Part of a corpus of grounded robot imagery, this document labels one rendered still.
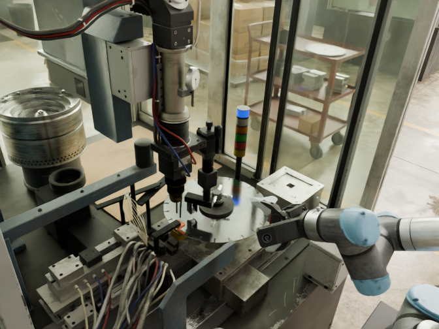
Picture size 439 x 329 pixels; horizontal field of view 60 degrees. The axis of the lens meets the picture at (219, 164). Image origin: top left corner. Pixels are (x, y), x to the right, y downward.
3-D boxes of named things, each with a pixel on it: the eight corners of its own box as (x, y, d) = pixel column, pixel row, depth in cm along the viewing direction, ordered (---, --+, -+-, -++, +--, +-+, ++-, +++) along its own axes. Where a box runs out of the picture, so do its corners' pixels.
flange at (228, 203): (228, 220, 114) (229, 213, 113) (193, 212, 116) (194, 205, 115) (237, 198, 123) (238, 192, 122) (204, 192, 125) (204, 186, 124)
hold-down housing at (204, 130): (210, 179, 110) (212, 115, 99) (220, 187, 107) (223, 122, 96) (194, 185, 107) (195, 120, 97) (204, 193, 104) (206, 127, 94)
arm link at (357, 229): (368, 258, 74) (351, 220, 73) (325, 252, 83) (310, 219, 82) (389, 236, 78) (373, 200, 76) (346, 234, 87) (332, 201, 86)
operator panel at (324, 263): (343, 234, 141) (352, 202, 133) (371, 249, 135) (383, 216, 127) (302, 275, 123) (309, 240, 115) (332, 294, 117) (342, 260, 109)
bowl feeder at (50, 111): (70, 153, 181) (57, 80, 162) (106, 180, 163) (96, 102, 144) (3, 178, 161) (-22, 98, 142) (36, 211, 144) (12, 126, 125)
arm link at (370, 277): (402, 267, 85) (383, 225, 83) (387, 301, 77) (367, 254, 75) (368, 268, 90) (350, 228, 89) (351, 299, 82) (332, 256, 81)
